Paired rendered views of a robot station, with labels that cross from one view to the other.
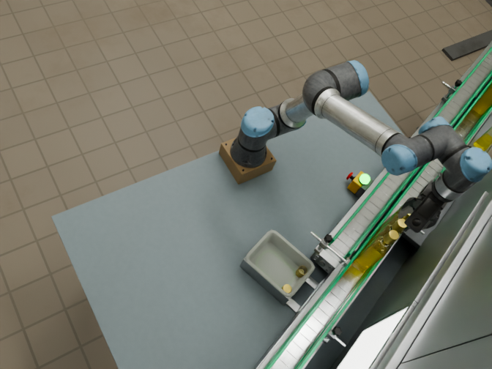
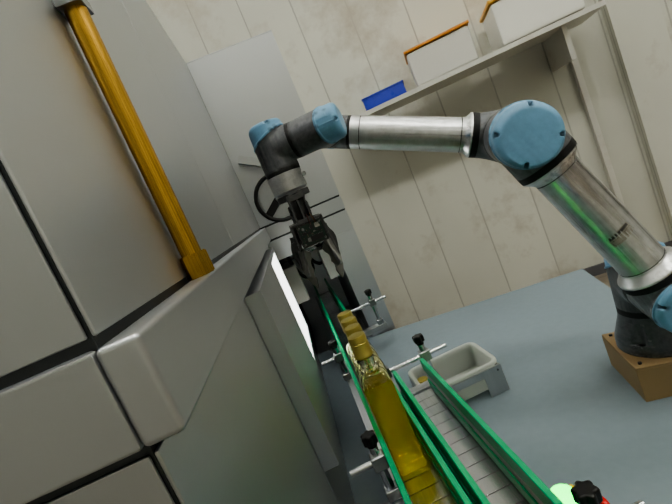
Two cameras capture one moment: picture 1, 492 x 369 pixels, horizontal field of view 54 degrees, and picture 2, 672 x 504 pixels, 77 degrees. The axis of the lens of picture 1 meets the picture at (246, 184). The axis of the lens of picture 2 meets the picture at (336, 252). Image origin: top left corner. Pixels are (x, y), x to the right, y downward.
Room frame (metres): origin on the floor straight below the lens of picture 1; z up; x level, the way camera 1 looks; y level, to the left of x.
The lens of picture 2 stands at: (1.65, -0.89, 1.42)
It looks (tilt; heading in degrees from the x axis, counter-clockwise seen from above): 8 degrees down; 153
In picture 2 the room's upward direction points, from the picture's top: 23 degrees counter-clockwise
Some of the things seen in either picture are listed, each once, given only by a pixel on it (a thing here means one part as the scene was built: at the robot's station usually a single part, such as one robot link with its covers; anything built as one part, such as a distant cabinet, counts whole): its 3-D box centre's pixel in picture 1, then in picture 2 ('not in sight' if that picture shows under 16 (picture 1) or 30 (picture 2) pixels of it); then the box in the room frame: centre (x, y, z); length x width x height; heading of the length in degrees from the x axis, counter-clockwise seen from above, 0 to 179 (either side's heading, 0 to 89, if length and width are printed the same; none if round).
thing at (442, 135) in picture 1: (437, 141); (318, 130); (0.87, -0.42, 1.55); 0.11 x 0.11 x 0.08; 48
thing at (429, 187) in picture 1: (435, 196); (303, 219); (0.82, -0.51, 1.39); 0.09 x 0.08 x 0.12; 159
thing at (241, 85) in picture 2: not in sight; (274, 159); (-0.37, 0.01, 1.69); 0.70 x 0.37 x 0.89; 158
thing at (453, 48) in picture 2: not in sight; (440, 60); (-0.58, 1.57, 1.97); 0.46 x 0.38 x 0.25; 49
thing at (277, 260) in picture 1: (277, 266); (454, 378); (0.70, -0.22, 0.80); 0.22 x 0.17 x 0.09; 68
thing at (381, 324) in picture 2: not in sight; (372, 317); (0.18, -0.12, 0.90); 0.17 x 0.05 x 0.23; 68
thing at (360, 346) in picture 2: not in sight; (360, 345); (0.95, -0.57, 1.14); 0.04 x 0.04 x 0.04
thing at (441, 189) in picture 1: (449, 184); (289, 183); (0.81, -0.51, 1.47); 0.08 x 0.08 x 0.05
